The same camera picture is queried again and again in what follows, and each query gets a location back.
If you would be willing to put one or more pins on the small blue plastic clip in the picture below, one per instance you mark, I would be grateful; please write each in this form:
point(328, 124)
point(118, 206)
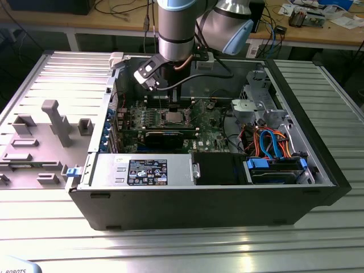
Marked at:
point(72, 172)

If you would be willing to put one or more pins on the round coin battery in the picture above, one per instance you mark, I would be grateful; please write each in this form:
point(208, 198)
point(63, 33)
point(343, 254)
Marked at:
point(210, 106)

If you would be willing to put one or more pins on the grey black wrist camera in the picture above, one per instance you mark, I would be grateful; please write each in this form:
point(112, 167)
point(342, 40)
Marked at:
point(205, 66)

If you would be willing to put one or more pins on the grey parts rack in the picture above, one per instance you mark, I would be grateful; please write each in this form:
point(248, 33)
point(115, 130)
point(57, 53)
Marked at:
point(42, 159)

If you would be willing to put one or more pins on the hard disk blue carrier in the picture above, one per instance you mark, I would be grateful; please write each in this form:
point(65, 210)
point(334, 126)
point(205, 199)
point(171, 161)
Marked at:
point(273, 177)

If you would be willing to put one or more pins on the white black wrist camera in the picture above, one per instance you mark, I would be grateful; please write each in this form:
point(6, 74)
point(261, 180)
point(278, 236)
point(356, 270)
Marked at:
point(148, 71)

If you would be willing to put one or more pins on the green motherboard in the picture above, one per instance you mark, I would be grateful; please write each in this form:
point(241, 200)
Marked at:
point(210, 136)

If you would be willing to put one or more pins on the white label sticker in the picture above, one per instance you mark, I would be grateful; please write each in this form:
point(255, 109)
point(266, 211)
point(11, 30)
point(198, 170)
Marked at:
point(252, 50)

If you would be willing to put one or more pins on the wide black box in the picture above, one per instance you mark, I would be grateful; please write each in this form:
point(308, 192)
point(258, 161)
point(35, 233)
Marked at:
point(48, 7)

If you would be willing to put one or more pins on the black open PC case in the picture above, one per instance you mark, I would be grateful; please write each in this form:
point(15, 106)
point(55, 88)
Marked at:
point(170, 207)

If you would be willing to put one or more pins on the silver CPU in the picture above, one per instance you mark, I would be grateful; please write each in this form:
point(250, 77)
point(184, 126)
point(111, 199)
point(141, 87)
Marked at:
point(175, 117)

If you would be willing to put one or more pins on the pale grey case latch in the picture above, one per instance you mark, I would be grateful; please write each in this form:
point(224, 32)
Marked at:
point(116, 59)

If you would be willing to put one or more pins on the blue box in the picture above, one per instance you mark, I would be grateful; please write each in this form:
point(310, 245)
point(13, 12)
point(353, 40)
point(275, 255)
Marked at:
point(335, 3)

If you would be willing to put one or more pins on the black graphics card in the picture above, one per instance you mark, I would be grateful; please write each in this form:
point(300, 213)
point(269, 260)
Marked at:
point(163, 140)

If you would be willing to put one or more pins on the CPU cooler heat sink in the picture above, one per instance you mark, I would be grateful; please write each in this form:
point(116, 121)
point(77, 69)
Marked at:
point(297, 18)

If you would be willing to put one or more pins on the blue slot retainer clip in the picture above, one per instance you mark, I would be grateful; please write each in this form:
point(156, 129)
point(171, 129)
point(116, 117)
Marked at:
point(106, 130)
point(111, 113)
point(103, 144)

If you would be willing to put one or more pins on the white printed card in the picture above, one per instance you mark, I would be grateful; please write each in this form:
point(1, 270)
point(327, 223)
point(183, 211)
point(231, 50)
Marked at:
point(285, 8)

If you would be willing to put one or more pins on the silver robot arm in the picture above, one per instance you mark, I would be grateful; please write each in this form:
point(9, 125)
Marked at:
point(176, 28)

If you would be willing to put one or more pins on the black computer tower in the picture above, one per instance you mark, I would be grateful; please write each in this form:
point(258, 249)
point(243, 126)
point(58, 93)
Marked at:
point(261, 20)

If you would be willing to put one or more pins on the silver power supply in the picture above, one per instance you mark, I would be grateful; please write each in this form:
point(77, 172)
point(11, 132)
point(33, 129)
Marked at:
point(108, 173)

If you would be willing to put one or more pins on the white papers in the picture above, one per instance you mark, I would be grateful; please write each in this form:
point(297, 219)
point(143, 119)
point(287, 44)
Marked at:
point(345, 22)

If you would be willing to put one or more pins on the wooden desk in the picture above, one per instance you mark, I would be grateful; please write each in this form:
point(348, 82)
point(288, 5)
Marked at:
point(85, 21)

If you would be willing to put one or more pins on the grey metal device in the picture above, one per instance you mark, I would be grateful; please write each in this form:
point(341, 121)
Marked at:
point(315, 18)

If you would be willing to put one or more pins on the small black box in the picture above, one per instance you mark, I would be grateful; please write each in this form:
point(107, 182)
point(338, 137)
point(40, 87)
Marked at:
point(281, 29)

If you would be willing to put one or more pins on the silver metal drive cage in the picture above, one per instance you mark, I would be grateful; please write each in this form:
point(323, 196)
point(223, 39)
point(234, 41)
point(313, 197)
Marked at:
point(247, 109)

